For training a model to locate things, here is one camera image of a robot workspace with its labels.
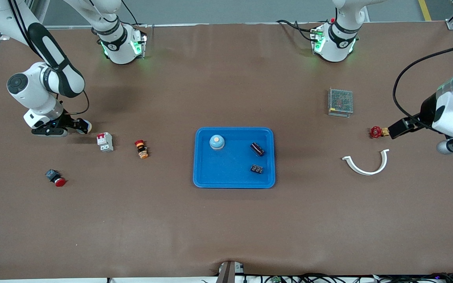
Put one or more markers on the orange emergency stop switch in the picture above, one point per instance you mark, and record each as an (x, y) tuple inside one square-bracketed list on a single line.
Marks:
[(141, 149)]

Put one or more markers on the metal table edge bracket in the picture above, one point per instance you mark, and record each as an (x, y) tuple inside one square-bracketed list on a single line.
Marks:
[(228, 273)]

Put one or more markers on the white circuit breaker red switch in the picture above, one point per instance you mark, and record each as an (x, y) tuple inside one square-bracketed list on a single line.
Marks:
[(105, 142)]

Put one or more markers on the red mushroom push button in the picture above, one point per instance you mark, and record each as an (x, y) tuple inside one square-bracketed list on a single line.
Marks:
[(55, 177)]

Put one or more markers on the blue bell with cream knob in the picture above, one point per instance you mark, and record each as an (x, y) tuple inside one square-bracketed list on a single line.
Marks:
[(89, 126), (217, 142)]

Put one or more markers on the blue plastic tray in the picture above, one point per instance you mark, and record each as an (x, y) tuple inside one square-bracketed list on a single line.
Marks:
[(234, 177)]

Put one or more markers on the metal mesh power supply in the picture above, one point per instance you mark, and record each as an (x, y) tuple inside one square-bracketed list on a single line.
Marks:
[(340, 101)]

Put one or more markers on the brass valve red handwheel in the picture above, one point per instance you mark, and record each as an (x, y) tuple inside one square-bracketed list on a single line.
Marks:
[(376, 132)]

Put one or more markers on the white curved pipe clamp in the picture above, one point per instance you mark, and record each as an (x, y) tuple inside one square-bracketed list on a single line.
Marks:
[(365, 172)]

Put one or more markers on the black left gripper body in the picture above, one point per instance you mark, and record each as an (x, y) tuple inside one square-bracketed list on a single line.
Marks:
[(427, 111)]

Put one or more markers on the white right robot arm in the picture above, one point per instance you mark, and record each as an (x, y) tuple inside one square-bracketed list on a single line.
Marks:
[(34, 94)]

